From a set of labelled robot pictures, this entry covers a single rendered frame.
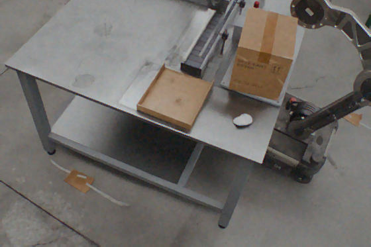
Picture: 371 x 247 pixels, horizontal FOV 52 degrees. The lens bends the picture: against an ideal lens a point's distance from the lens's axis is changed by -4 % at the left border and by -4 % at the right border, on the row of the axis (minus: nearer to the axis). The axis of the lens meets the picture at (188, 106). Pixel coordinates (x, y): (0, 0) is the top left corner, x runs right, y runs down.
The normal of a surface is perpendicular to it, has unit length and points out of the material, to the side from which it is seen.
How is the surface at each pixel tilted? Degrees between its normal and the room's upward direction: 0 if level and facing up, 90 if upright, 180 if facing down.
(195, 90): 0
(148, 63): 0
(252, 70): 90
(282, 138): 0
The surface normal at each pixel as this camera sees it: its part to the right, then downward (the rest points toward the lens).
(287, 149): 0.08, -0.63
